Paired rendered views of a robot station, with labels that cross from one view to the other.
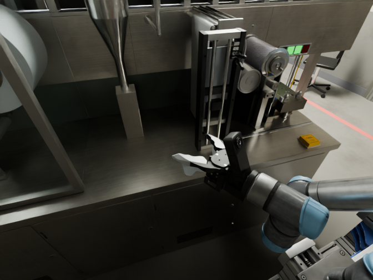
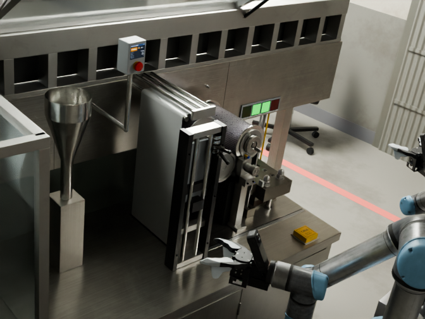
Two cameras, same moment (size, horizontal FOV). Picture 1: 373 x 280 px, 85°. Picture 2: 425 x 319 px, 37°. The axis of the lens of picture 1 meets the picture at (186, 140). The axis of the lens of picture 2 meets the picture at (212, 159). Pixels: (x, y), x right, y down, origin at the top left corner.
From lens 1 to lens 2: 135 cm
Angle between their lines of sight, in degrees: 26
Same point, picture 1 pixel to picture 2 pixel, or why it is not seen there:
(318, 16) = (283, 66)
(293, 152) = (291, 252)
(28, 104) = (44, 232)
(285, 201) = (300, 275)
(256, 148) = not seen: hidden behind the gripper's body
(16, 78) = (47, 208)
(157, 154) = (119, 286)
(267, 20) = (224, 78)
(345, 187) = (336, 260)
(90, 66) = not seen: outside the picture
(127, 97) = (73, 208)
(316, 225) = (322, 285)
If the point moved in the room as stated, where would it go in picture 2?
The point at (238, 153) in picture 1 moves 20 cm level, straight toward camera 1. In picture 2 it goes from (260, 247) to (271, 295)
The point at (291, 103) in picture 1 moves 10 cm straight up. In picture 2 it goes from (274, 187) to (279, 166)
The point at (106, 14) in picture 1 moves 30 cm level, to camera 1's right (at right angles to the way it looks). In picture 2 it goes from (78, 118) to (172, 112)
